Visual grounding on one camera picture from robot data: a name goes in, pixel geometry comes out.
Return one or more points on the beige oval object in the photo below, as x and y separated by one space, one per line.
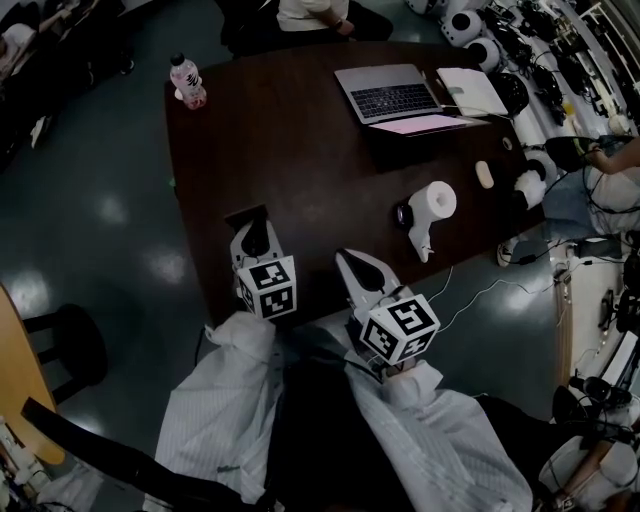
484 175

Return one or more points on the person's black front clothing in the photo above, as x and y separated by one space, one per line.
320 440

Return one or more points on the black stool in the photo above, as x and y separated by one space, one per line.
85 345

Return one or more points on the black box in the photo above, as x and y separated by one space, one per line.
240 217

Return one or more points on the white notebook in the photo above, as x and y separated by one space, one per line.
472 92

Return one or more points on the person's left forearm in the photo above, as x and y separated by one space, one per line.
220 400

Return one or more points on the small white oval object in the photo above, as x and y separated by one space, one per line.
179 94

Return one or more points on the heap of black equipment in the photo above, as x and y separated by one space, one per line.
550 60

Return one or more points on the dark brown table white legs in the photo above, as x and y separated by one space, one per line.
300 165

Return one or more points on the white round robot head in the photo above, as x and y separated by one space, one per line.
485 55
462 27

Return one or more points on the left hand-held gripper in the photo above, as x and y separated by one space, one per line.
270 290

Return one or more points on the white paper towel roll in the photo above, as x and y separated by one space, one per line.
435 200

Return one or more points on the round wooden table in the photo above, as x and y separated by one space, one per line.
20 375

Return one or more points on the person's right forearm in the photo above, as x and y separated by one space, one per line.
440 440

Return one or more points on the pale wooden workbench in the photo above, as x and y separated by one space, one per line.
580 320

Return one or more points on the small black round object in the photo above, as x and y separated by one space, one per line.
404 215

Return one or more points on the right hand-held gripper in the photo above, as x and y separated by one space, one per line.
400 327

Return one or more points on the grey laptop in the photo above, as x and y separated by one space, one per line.
390 97

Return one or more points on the pink drink bottle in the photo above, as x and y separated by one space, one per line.
187 82

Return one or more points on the black helmet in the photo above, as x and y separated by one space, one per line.
511 94

